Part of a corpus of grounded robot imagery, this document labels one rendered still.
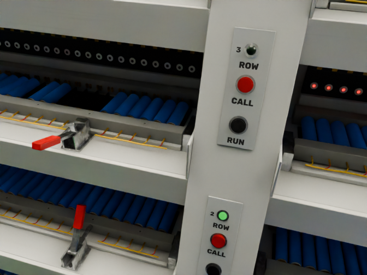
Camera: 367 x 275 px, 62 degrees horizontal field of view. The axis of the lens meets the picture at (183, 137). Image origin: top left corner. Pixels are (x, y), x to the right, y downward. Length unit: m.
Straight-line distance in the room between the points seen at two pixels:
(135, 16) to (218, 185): 0.21
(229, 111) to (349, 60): 0.12
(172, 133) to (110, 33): 0.14
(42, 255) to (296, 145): 0.40
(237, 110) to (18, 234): 0.41
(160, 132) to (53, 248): 0.26
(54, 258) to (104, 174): 0.18
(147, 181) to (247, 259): 0.15
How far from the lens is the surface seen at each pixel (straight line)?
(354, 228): 0.39
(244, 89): 0.32
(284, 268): 0.50
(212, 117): 0.34
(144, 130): 0.41
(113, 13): 0.37
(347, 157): 0.42
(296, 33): 0.33
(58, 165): 0.44
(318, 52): 0.34
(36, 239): 0.57
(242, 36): 0.32
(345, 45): 0.34
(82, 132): 0.42
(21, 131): 0.49
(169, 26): 0.35
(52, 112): 0.47
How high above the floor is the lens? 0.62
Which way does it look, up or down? 17 degrees down
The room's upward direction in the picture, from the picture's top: 7 degrees clockwise
